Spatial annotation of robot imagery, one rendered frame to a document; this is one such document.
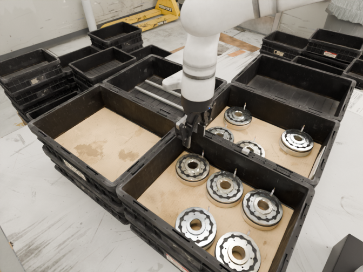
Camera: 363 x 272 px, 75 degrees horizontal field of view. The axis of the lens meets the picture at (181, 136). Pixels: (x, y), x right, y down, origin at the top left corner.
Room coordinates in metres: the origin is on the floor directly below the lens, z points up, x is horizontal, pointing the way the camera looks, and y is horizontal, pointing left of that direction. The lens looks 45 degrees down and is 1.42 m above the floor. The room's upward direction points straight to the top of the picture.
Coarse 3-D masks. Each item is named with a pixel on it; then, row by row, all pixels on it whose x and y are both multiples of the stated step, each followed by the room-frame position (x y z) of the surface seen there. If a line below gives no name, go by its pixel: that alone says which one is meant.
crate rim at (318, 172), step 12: (228, 84) 0.77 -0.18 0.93; (216, 96) 0.69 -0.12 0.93; (264, 96) 0.69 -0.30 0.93; (300, 108) 0.62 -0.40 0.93; (336, 120) 0.56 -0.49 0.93; (336, 132) 0.51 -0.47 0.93; (228, 144) 0.46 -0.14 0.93; (252, 156) 0.42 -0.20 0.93; (324, 156) 0.41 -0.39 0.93; (312, 180) 0.34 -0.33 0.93
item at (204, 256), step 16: (224, 144) 0.46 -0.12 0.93; (144, 160) 0.40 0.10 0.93; (256, 160) 0.40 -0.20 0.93; (128, 176) 0.35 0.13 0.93; (288, 176) 0.35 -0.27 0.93; (144, 208) 0.26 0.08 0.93; (304, 208) 0.27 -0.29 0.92; (160, 224) 0.22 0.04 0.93; (176, 240) 0.19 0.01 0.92; (288, 240) 0.19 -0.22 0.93; (208, 256) 0.16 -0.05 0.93; (288, 256) 0.16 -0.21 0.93
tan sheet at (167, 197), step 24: (168, 168) 0.45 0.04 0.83; (192, 168) 0.45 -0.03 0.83; (216, 168) 0.45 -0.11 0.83; (144, 192) 0.36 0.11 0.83; (168, 192) 0.36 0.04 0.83; (192, 192) 0.36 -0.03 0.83; (168, 216) 0.29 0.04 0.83; (216, 216) 0.29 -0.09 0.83; (240, 216) 0.29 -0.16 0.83; (288, 216) 0.29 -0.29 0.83; (216, 240) 0.23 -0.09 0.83; (264, 240) 0.23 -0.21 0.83; (264, 264) 0.17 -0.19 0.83
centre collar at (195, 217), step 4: (192, 216) 0.27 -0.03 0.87; (196, 216) 0.27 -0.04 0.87; (188, 220) 0.26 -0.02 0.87; (192, 220) 0.26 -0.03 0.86; (200, 220) 0.26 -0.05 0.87; (188, 224) 0.25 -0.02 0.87; (204, 224) 0.25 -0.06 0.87; (188, 228) 0.24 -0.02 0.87; (204, 228) 0.24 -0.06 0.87; (192, 232) 0.23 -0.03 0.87; (196, 232) 0.23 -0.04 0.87; (200, 232) 0.23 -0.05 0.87
